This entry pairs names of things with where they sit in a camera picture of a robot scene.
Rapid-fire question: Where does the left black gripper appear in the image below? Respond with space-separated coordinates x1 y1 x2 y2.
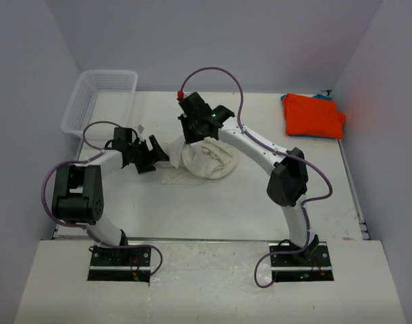
127 135 169 173

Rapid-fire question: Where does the white t shirt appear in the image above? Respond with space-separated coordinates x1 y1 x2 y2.
160 136 239 185

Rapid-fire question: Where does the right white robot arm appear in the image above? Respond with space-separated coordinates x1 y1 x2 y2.
177 90 319 265

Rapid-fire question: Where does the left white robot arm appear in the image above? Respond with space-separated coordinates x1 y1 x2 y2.
49 126 169 265

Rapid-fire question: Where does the white plastic basket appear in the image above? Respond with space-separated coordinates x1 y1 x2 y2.
61 70 138 140

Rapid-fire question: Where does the folded orange t shirt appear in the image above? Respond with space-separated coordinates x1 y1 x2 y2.
281 93 346 139

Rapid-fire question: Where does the folded blue t shirt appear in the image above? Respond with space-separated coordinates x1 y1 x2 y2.
312 94 332 101

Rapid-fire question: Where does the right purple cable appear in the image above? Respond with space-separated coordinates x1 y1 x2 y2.
177 66 334 290

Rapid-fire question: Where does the purple cable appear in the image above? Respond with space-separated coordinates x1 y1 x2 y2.
177 66 334 290
40 121 165 279

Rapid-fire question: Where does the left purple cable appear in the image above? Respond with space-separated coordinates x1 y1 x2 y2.
40 121 165 279

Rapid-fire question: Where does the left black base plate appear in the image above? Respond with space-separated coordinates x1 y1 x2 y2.
87 246 151 284

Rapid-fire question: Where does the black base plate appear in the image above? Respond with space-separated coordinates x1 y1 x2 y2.
87 246 151 284
270 242 334 283

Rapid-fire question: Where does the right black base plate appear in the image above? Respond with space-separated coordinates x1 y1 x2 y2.
270 242 334 283

